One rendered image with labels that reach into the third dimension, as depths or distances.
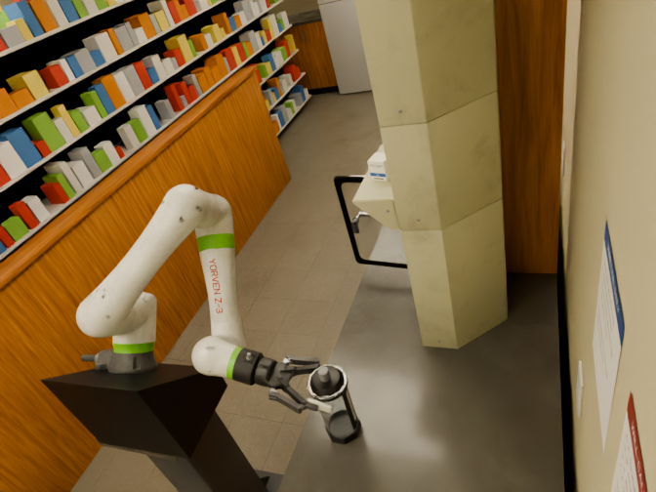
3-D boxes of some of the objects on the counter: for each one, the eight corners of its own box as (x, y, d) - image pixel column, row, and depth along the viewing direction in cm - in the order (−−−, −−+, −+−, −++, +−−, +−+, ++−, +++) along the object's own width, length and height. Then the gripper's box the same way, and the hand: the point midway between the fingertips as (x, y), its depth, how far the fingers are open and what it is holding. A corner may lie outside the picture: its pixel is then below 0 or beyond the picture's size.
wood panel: (556, 267, 168) (578, -310, 87) (556, 273, 166) (579, -313, 85) (418, 265, 187) (331, -209, 107) (416, 269, 185) (327, -210, 105)
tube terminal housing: (510, 281, 168) (501, 62, 124) (505, 353, 145) (492, 117, 101) (437, 279, 178) (406, 75, 134) (423, 347, 155) (379, 128, 111)
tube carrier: (365, 412, 140) (351, 366, 127) (355, 446, 132) (340, 401, 119) (331, 406, 144) (314, 361, 131) (319, 439, 136) (301, 395, 124)
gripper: (240, 395, 122) (326, 423, 117) (272, 331, 137) (348, 352, 133) (243, 411, 127) (324, 437, 122) (273, 347, 142) (347, 368, 138)
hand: (328, 390), depth 128 cm, fingers closed on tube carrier, 9 cm apart
